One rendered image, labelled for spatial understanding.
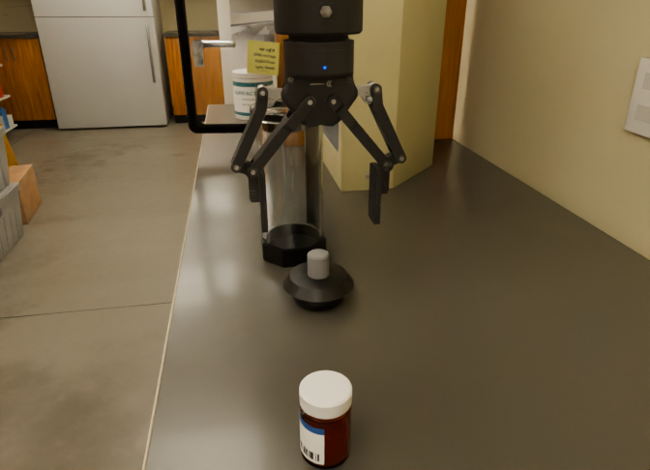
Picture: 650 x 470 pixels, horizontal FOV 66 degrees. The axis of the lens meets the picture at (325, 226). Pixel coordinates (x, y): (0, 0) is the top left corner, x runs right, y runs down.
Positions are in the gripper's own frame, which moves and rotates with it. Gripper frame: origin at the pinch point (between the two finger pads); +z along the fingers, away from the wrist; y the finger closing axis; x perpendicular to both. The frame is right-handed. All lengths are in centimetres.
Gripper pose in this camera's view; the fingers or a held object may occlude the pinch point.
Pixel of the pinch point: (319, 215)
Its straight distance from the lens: 61.2
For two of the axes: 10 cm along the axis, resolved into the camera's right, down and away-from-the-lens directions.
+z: 0.0, 9.1, 4.1
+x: 1.7, 4.0, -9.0
